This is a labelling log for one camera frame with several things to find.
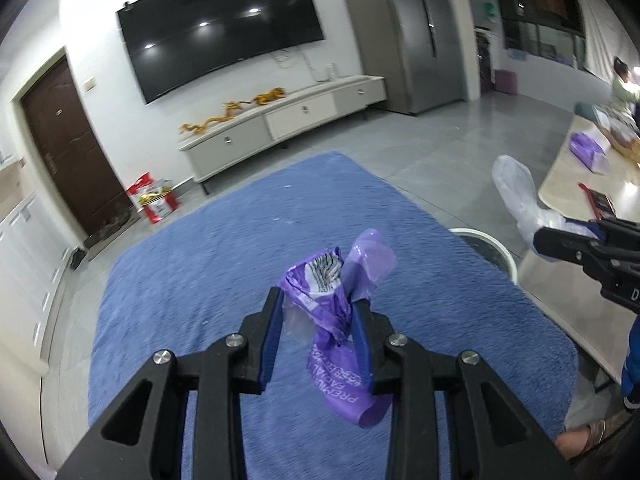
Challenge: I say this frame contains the white round bin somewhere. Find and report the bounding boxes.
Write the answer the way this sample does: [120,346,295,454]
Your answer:
[448,228,517,286]

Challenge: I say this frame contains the white table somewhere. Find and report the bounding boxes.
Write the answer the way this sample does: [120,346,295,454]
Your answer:
[517,114,640,387]

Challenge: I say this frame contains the TV cables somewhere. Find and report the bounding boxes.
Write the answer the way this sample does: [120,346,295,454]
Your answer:
[272,48,327,82]

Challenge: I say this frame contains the black wall television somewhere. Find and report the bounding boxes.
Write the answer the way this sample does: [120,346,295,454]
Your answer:
[116,0,326,106]

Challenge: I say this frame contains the person's leg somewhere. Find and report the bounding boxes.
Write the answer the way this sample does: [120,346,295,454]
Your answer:
[554,417,627,462]

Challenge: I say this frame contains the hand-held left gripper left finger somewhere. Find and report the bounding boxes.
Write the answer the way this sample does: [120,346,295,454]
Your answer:
[55,286,284,480]

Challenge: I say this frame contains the person's right forearm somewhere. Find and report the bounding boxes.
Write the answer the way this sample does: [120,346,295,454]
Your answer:
[620,309,640,414]

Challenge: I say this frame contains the red white gift box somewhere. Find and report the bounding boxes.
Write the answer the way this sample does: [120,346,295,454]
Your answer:
[142,179,181,224]

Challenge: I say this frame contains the purple plastic wrapper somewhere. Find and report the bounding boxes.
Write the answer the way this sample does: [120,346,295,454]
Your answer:
[277,227,399,429]

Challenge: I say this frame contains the gold tiger ornament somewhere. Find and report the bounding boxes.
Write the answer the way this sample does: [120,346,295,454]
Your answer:
[251,88,289,107]

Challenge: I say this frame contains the grey steel refrigerator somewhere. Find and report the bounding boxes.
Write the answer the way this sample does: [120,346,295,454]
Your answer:
[335,0,469,117]

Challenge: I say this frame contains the grey doormat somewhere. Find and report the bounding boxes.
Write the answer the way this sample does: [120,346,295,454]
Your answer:
[84,209,142,250]

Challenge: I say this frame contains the grey white TV cabinet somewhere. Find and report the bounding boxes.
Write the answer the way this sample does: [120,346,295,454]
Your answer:
[178,74,387,196]

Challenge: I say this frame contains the gold dragon ornament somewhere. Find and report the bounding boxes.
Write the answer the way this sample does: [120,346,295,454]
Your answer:
[220,100,252,124]
[179,118,227,137]

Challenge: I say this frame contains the flat red packet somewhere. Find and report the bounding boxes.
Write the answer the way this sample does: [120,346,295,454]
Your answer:
[577,182,619,221]

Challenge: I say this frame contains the clear plastic bag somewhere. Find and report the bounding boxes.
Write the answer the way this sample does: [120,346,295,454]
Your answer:
[491,154,597,262]

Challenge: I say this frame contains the white panelled cabinet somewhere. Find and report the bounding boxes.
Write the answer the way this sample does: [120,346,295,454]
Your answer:
[0,160,69,363]

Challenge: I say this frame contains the brown shoes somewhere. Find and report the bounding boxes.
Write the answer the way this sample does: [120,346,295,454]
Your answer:
[96,211,134,234]

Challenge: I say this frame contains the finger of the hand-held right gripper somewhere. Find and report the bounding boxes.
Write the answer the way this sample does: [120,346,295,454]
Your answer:
[532,226,602,265]
[586,217,633,243]

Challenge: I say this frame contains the white curtain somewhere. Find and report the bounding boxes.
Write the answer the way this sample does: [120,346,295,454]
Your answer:
[579,0,640,82]

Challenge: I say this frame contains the brown wooden door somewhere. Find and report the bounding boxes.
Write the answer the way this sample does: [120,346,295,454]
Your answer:
[20,55,132,239]

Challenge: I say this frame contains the purple tissue pack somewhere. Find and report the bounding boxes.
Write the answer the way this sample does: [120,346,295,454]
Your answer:
[568,127,612,174]

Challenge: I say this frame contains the red gift bag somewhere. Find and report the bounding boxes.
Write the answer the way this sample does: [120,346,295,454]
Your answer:
[125,170,155,207]

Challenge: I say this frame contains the blue fluffy rug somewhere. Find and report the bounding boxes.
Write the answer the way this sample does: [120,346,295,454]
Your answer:
[87,151,579,480]

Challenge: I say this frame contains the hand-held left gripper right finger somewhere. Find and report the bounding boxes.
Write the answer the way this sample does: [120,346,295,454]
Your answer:
[350,297,576,480]

